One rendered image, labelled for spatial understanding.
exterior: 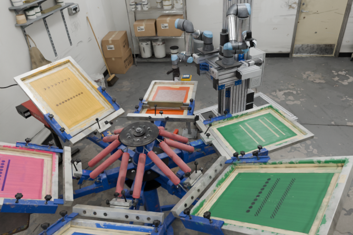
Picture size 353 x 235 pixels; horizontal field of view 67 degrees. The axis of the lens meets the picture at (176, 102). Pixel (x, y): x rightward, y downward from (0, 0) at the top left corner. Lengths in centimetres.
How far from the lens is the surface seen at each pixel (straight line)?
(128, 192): 200
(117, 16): 668
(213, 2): 615
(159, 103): 285
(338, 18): 670
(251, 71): 317
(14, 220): 232
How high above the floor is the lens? 254
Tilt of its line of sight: 32 degrees down
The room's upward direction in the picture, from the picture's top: 5 degrees counter-clockwise
